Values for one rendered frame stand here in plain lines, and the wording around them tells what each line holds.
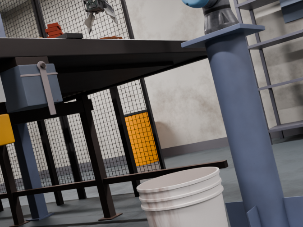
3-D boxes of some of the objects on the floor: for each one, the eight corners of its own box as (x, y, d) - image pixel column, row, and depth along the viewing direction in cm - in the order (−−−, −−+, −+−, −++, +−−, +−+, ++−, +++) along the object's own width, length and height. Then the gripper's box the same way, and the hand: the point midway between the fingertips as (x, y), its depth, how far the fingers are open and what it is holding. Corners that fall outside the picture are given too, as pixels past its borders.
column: (328, 217, 188) (281, 21, 189) (304, 251, 157) (247, 17, 158) (247, 221, 210) (204, 46, 211) (212, 252, 179) (162, 47, 180)
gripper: (67, -9, 197) (77, 34, 197) (105, -23, 190) (116, 21, 190) (77, -5, 205) (87, 35, 205) (113, -19, 198) (124, 23, 198)
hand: (103, 29), depth 200 cm, fingers open, 14 cm apart
